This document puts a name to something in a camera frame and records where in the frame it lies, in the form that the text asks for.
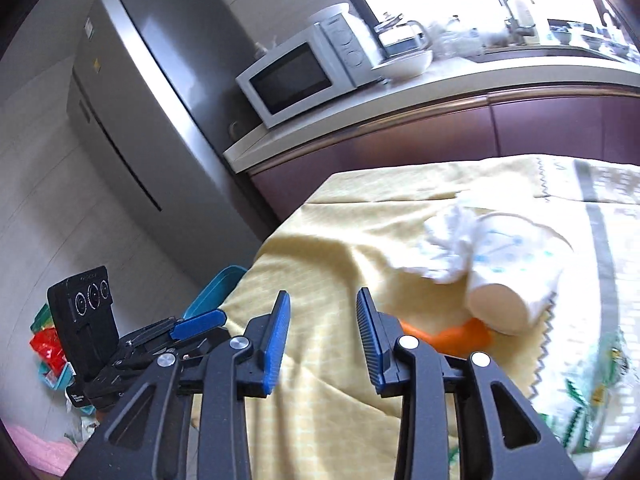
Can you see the yellow patterned tablecloth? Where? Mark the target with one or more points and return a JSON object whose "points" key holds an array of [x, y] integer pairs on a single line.
{"points": [[579, 365]]}

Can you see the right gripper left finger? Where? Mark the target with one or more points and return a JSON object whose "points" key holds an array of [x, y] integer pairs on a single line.
{"points": [[145, 435]]}

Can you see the large white bowl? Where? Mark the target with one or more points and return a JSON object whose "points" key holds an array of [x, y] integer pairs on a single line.
{"points": [[405, 67]]}

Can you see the white tissue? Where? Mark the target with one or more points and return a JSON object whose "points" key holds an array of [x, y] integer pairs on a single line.
{"points": [[443, 252]]}

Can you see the glass electric kettle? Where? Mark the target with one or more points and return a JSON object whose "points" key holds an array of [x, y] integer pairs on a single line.
{"points": [[400, 36]]}

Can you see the red snack bag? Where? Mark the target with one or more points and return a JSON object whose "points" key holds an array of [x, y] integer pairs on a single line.
{"points": [[49, 348]]}

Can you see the patterned paper cup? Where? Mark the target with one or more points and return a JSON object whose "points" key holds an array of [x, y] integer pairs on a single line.
{"points": [[515, 269]]}

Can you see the orange peel piece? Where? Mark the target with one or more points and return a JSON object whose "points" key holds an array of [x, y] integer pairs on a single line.
{"points": [[460, 341]]}

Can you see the teal plastic trash bin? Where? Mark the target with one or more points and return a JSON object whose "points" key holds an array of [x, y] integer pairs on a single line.
{"points": [[212, 296]]}

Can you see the kitchen faucet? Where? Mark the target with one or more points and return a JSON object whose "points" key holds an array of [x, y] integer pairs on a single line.
{"points": [[520, 22]]}

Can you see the white microwave oven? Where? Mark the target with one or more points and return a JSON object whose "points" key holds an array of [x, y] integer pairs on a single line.
{"points": [[324, 61]]}

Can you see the grey refrigerator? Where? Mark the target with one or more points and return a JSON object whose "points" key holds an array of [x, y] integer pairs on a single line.
{"points": [[154, 102]]}

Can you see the teal plastic basket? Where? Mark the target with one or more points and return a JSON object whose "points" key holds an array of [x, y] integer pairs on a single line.
{"points": [[54, 381]]}

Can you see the white bowl on microwave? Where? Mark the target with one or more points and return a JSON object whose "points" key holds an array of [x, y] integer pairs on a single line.
{"points": [[328, 12]]}

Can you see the kitchen counter with cabinets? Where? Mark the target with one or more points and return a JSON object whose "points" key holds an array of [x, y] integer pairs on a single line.
{"points": [[457, 110]]}

